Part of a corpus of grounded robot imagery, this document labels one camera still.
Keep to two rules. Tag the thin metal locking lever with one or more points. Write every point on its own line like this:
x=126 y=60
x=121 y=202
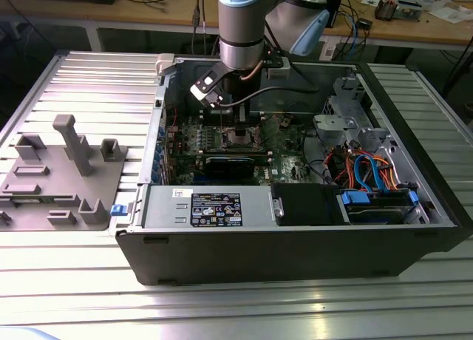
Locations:
x=271 y=136
x=220 y=118

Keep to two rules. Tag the silver CPU plate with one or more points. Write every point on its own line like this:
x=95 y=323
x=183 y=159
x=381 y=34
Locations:
x=231 y=134

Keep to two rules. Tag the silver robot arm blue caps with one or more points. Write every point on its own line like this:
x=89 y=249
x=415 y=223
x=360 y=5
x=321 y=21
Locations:
x=240 y=18

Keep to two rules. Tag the black RAM slot bank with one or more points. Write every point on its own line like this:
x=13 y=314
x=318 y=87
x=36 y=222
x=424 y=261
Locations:
x=258 y=155
x=211 y=117

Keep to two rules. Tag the CPU socket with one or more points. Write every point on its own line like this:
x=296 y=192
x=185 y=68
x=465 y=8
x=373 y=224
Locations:
x=244 y=144

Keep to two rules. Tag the black graphics card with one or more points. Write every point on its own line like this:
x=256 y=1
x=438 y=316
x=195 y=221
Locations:
x=229 y=166

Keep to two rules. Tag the grey case latch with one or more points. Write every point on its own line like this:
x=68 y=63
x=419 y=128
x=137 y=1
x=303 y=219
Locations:
x=164 y=63

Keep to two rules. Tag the green motherboard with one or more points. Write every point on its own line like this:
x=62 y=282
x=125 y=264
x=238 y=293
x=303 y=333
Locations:
x=288 y=162

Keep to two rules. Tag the grey metal drive cage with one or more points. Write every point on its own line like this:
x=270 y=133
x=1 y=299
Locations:
x=332 y=123

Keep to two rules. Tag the small white sticker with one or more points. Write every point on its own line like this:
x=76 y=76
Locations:
x=182 y=193

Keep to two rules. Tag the wooden workbench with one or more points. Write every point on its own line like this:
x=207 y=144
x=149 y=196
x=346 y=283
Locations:
x=148 y=11

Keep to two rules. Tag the black printed label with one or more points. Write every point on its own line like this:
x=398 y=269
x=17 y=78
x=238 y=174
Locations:
x=214 y=210

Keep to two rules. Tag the black drive bay box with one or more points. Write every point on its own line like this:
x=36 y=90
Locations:
x=306 y=207

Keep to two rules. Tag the small black box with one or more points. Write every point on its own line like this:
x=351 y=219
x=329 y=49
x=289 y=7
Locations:
x=364 y=23

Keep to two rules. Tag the grey power supply unit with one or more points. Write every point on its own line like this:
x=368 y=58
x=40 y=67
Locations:
x=162 y=207

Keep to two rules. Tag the hard disk in blue carrier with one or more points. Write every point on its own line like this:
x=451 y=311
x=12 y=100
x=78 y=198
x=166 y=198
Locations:
x=354 y=199

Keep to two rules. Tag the metal heat sink cooler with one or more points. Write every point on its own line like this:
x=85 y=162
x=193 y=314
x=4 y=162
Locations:
x=386 y=8

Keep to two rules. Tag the black PC case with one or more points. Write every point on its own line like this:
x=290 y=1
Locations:
x=258 y=255

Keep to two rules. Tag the small blue clip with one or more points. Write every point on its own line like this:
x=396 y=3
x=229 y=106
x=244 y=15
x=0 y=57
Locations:
x=118 y=210

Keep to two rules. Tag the grey plastic parts rack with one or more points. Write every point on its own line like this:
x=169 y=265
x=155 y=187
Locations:
x=55 y=177

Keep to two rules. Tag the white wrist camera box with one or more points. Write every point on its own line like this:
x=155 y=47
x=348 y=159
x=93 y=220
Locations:
x=205 y=85

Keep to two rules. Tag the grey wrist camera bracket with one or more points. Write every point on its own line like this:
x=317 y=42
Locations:
x=279 y=71

